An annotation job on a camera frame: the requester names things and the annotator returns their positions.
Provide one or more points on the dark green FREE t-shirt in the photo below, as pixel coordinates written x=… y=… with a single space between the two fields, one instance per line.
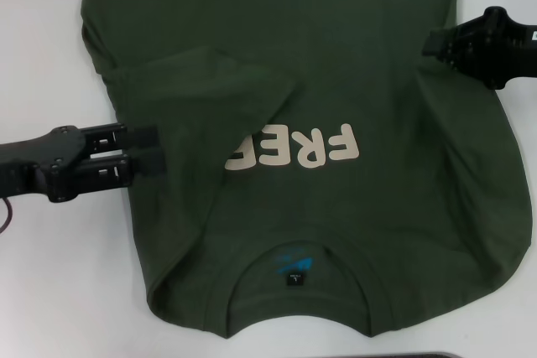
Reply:
x=293 y=18

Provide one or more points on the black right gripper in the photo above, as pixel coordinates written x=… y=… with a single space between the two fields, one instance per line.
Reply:
x=507 y=45

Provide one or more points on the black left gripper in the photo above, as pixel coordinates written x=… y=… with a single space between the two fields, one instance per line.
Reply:
x=33 y=165

